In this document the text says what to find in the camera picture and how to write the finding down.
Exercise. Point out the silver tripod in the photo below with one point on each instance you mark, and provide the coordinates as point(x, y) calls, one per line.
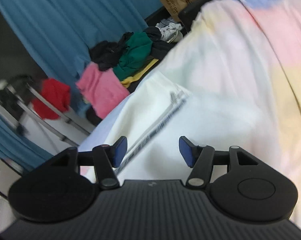
point(19, 92)

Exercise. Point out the red garment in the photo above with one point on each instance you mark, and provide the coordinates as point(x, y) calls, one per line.
point(57, 94)

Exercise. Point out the blue curtain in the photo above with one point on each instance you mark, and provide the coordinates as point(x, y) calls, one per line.
point(58, 34)

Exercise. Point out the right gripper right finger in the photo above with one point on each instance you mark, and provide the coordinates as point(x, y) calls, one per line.
point(200, 159)

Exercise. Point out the white zip-up garment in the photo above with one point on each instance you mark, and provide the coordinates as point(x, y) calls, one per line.
point(218, 110)

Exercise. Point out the green garment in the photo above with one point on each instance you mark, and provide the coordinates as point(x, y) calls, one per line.
point(138, 48)

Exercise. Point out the white patterned garment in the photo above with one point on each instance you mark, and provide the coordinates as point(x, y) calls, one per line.
point(169, 28)

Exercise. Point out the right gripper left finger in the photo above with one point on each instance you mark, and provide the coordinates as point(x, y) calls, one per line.
point(106, 158)

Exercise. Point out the pastel pink bed sheet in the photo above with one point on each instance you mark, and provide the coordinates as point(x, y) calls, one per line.
point(261, 39)

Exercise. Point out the pink garment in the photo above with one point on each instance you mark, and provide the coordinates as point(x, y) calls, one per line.
point(102, 90)

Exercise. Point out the yellow garment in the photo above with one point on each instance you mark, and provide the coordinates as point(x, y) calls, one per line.
point(127, 82)

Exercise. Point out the black garment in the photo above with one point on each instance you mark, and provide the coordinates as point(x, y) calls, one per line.
point(107, 54)

